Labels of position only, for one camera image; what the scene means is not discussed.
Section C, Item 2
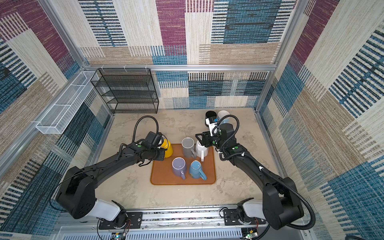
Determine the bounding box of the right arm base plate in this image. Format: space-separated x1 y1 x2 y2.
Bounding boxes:
220 208 268 226

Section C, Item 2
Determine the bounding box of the yellow mug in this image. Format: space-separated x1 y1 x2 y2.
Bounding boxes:
160 138 173 159

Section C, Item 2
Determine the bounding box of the light blue mug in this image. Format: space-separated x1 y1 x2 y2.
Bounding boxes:
218 110 230 124

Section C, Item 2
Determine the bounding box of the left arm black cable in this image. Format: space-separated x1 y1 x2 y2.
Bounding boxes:
131 115 160 145

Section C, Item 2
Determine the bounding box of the lavender mug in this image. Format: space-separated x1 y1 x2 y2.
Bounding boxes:
172 157 187 180

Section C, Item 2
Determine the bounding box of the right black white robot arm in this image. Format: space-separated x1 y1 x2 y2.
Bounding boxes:
195 123 305 230

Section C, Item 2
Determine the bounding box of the white mug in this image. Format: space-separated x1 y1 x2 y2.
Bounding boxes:
196 141 209 162

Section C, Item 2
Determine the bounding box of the aluminium front rail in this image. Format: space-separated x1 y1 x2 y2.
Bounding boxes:
50 205 310 240

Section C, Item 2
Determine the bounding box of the teal blue mug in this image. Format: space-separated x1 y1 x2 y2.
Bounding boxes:
189 160 207 181

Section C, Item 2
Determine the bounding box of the black mug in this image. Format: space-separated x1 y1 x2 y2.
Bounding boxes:
205 111 217 119

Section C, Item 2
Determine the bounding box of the black wire shelf rack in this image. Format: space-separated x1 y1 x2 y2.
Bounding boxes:
91 68 159 114

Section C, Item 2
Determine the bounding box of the white mesh wall basket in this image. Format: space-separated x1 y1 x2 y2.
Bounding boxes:
36 71 95 135

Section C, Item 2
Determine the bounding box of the brown rectangular tray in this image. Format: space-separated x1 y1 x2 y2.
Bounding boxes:
150 143 217 186

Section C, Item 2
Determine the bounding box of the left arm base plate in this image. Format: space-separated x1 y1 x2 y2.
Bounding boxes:
98 211 143 231

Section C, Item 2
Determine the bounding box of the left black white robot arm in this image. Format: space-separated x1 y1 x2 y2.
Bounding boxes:
55 132 166 229

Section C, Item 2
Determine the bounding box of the grey mug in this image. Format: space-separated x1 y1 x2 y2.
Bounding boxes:
182 137 197 159

